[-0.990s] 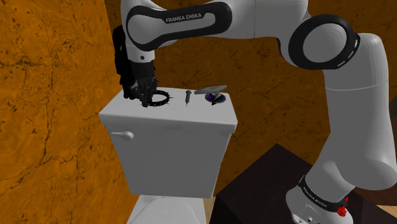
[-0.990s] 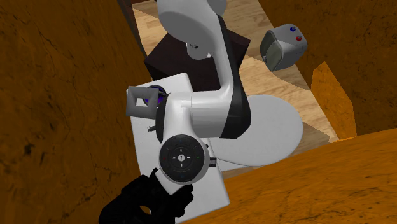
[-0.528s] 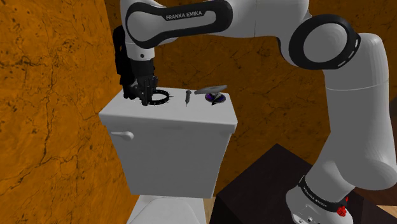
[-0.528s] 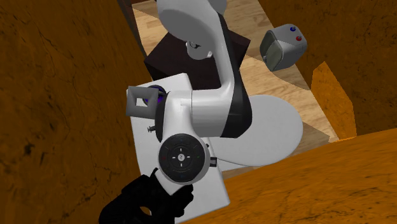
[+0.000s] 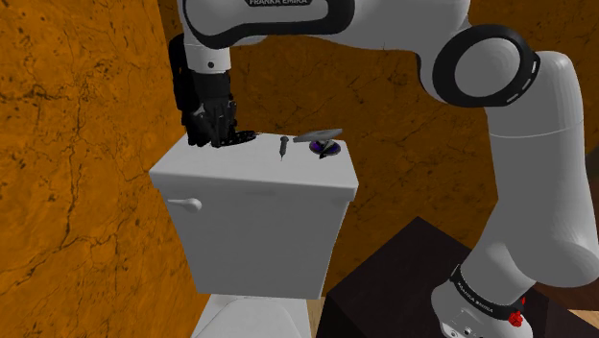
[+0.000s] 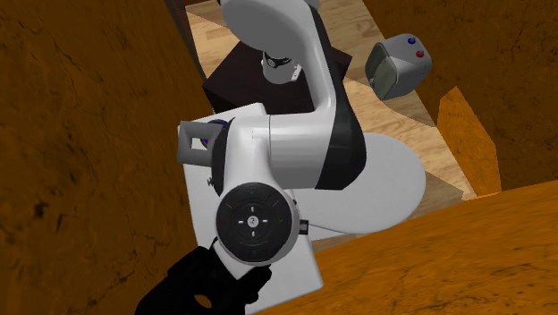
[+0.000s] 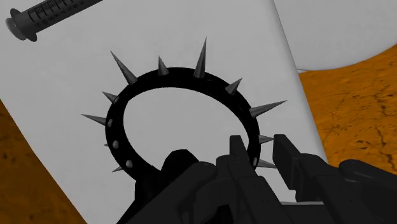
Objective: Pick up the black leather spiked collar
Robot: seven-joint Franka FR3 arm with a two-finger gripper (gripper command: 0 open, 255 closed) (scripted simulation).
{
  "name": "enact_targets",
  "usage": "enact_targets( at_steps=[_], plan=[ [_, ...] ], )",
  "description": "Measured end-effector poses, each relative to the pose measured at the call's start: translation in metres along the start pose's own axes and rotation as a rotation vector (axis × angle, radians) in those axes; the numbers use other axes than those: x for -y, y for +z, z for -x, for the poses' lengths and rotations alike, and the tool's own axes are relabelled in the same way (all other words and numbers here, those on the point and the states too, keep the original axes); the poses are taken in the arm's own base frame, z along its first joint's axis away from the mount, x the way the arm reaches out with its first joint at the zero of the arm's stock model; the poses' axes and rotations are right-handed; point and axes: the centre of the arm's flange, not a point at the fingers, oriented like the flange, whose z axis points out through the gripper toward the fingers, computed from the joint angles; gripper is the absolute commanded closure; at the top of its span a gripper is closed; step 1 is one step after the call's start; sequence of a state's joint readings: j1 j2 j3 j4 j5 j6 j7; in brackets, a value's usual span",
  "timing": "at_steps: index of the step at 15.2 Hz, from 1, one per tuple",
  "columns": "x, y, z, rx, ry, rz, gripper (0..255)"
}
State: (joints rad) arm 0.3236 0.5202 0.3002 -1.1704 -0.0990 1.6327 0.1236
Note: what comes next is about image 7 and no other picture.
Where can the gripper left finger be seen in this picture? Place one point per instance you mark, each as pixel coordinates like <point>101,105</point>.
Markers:
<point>198,192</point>

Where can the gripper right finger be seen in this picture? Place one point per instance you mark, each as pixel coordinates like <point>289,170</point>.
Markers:
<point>347,192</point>

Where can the white table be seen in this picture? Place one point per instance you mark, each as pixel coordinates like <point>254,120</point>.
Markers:
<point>62,80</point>

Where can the dark grey syringe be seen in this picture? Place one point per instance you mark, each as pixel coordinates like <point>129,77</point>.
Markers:
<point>46,15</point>

